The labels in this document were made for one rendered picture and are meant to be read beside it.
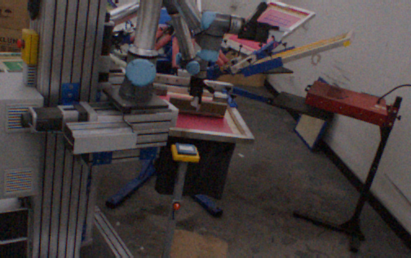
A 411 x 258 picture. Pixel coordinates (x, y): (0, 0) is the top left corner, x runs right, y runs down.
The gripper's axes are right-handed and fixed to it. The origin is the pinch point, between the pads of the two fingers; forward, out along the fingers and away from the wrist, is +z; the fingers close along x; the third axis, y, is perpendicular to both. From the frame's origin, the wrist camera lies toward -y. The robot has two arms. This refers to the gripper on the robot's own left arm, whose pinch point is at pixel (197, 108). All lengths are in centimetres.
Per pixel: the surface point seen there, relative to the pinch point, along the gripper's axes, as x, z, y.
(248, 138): 35.5, 2.0, -23.7
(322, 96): -28, -7, -94
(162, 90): -20.9, -2.4, 20.4
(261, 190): -81, 104, -88
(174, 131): 35.5, 1.5, 17.8
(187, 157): 59, 5, 13
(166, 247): 55, 63, 16
